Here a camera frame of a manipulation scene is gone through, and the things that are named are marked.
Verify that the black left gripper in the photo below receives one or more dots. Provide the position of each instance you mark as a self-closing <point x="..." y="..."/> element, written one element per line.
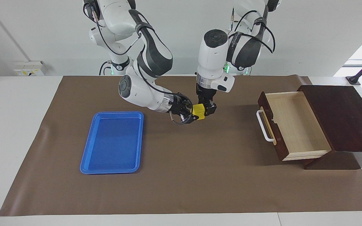
<point x="206" y="94"/>

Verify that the white wall socket box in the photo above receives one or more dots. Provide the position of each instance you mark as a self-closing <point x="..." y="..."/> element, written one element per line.
<point x="28" y="68"/>

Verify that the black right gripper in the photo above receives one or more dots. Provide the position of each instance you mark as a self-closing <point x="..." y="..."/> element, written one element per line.
<point x="178" y="103"/>

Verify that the blue plastic tray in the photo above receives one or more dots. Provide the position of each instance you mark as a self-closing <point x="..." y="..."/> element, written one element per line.
<point x="112" y="144"/>

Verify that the dark wooden cabinet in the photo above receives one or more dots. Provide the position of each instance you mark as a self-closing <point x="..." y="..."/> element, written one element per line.
<point x="344" y="119"/>

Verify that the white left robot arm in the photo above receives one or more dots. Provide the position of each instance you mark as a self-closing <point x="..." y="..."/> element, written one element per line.
<point x="212" y="56"/>

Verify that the brown table mat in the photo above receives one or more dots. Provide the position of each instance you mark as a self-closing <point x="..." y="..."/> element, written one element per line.
<point x="200" y="175"/>

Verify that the yellow cube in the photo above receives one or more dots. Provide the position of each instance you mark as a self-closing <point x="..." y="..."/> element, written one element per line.
<point x="198" y="112"/>

